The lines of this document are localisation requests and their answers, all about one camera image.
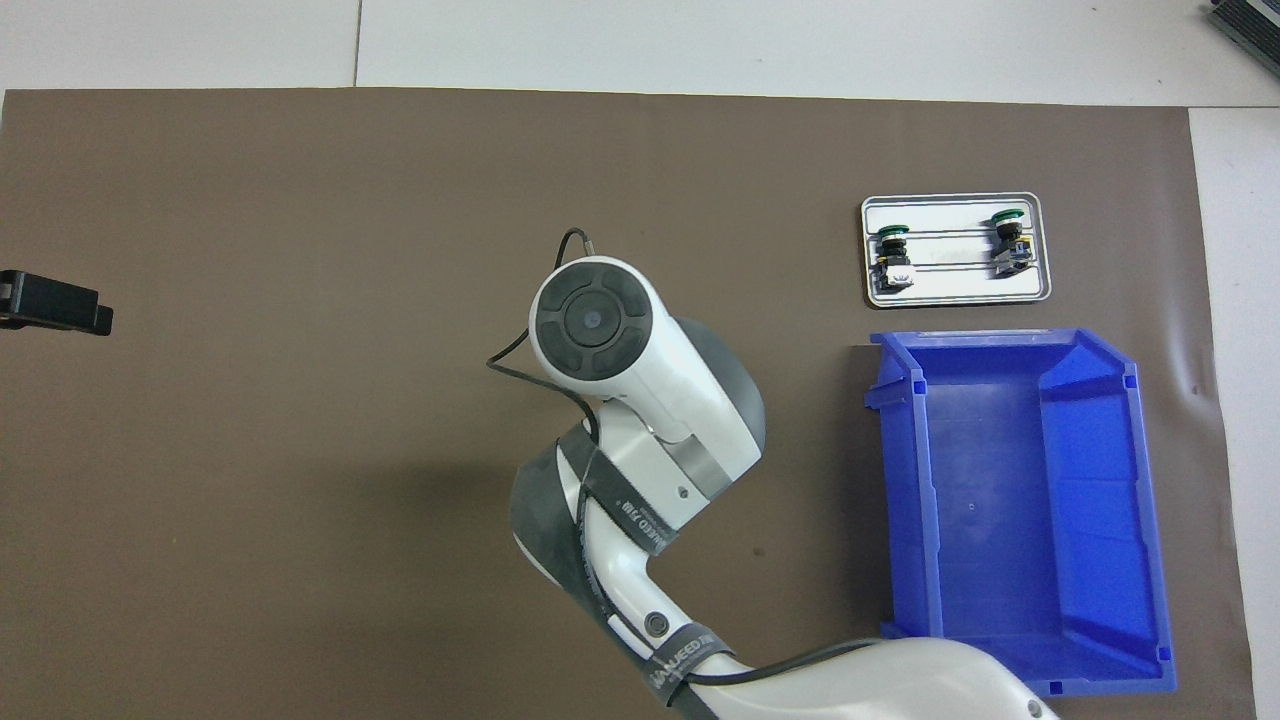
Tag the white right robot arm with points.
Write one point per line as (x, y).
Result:
(680, 400)

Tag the brown table mat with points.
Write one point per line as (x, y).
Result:
(300, 400)

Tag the silver metal tray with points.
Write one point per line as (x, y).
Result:
(950, 286)

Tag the blue plastic storage bin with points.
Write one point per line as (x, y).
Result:
(1000, 500)

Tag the grey ribbed metal device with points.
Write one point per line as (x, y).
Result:
(1250, 25)

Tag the green push button switch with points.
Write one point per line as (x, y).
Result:
(893, 255)
(1010, 243)

